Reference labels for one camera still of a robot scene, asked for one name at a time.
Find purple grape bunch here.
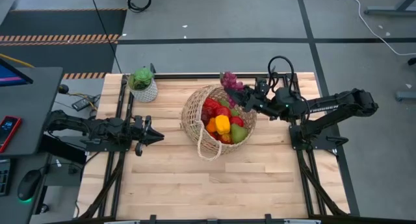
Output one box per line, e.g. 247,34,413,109
220,71,246,108

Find green bell pepper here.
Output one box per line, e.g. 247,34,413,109
218,99,241,118

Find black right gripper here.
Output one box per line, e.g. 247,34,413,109
224,77,272,116

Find black computer mouse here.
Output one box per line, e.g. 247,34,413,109
16,169,43,204

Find orange fruit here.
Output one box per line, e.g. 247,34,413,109
205,117,218,134

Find grey desk leg frame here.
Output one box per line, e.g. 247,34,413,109
363,0,416,16

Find black floor mat striped edges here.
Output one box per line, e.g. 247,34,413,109
0,8,128,75

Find green artificial plant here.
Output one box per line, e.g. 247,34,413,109
128,67,155,91

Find black power adapter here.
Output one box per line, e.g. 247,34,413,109
71,96,96,112

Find small red apple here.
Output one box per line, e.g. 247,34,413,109
229,116,245,128

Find red and yellow apple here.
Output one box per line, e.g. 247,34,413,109
218,132,233,145

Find yellow bell pepper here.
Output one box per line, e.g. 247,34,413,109
214,114,231,136

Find yellow cable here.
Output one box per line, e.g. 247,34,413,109
0,53,36,69

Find red round fruit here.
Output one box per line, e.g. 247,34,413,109
203,97,222,110

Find black metal table frame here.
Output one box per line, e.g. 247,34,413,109
76,63,350,224

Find green pear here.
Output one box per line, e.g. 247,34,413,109
230,123,249,145

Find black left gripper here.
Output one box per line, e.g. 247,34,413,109
129,115,165,157

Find black hanging cable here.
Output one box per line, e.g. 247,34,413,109
88,0,124,76

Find woven wicker basket with handles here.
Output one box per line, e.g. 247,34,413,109
180,84,258,162

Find red phone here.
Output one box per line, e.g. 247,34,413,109
0,115,23,153

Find coiled black cable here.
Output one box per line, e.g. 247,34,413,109
127,0,153,14

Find white triangle-patterned plant pot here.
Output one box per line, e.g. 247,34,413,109
128,79,159,103

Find dark grey desk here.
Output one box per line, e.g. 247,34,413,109
0,67,64,157

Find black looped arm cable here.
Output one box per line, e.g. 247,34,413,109
267,55,296,92

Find dark red apple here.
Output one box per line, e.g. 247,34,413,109
200,106,215,127

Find grey desk foot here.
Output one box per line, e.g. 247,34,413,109
395,91,416,102

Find black keyboard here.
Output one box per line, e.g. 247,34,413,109
0,158,12,197

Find monitor with blue screen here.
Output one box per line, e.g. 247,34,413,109
0,57,34,88

